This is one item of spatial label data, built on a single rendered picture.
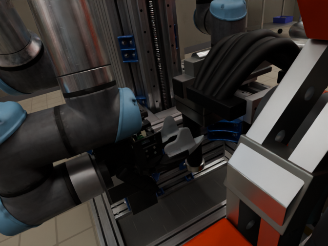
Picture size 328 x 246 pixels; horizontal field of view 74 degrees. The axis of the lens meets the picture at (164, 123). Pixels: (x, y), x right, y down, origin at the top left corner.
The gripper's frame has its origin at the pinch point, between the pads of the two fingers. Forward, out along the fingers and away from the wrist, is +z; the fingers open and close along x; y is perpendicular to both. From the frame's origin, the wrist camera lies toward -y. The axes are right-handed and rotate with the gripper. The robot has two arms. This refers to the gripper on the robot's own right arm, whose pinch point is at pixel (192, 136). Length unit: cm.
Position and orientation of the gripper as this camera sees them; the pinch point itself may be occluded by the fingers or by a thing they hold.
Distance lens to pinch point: 46.8
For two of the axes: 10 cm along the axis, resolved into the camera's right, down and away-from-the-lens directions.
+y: -1.4, -8.4, -5.2
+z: 8.6, -3.6, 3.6
